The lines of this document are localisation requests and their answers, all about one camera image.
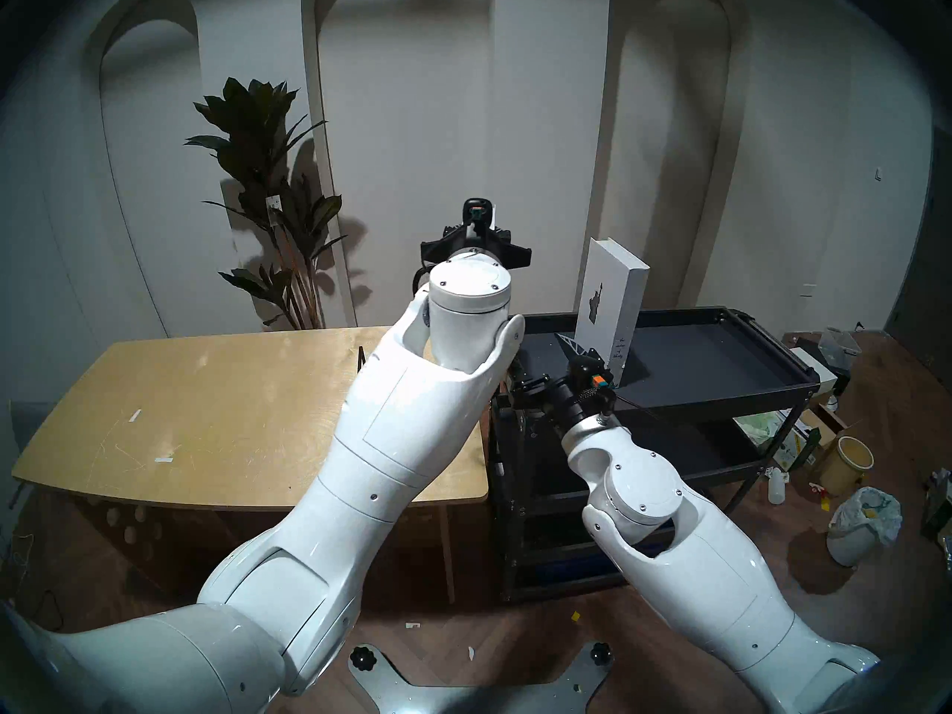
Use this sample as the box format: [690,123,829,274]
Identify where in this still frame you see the white cardboard box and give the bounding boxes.
[790,346,839,393]

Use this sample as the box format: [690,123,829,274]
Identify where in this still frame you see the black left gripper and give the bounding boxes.
[421,225,534,270]

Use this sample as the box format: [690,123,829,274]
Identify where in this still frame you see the black metal utility cart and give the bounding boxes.
[487,306,821,604]

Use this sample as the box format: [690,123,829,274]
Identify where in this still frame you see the brown cardboard box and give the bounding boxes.
[800,404,856,453]

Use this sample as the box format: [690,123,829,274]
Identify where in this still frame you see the white Statue of Liberty book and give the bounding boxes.
[576,237,650,387]

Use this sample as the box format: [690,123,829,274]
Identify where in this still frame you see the dark carton with plastic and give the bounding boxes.
[922,467,952,542]

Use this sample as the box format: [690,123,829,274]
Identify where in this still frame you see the green and white carton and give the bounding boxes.
[773,415,823,472]

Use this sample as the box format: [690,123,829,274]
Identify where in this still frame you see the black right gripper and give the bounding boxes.
[513,332,618,429]

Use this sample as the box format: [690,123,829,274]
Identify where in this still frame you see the tall green potted plant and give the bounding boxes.
[184,78,349,330]

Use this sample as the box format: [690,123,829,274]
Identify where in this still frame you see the clear plastic storage box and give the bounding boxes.
[818,327,862,370]

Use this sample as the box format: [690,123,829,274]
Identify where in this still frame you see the pale green plastic bag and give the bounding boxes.
[733,411,789,453]

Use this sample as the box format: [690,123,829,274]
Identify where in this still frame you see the grey metal robot base plate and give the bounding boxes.
[348,642,617,714]

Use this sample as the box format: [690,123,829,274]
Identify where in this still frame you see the beige plastic bucket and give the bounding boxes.
[818,436,875,496]

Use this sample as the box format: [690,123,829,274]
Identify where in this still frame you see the light wooden table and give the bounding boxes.
[11,324,489,605]

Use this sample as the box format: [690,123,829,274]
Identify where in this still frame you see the white bagged trash bin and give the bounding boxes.
[827,486,904,567]

